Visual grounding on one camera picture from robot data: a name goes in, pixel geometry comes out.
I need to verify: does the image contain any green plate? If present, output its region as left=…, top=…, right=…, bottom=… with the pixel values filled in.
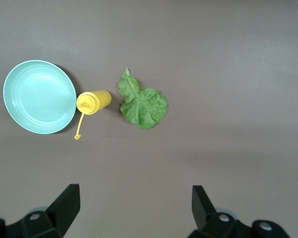
left=2, top=59, right=77, bottom=135

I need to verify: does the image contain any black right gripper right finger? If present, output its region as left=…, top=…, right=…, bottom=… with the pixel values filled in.
left=191, top=184, right=294, bottom=238

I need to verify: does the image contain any yellow mustard squeeze bottle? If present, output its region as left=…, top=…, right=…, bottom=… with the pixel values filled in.
left=74, top=89, right=112, bottom=141

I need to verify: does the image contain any green lettuce leaf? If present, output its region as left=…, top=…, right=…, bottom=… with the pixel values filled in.
left=118, top=67, right=169, bottom=130

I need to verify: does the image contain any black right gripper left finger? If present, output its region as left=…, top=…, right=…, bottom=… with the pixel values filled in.
left=0, top=183, right=80, bottom=238

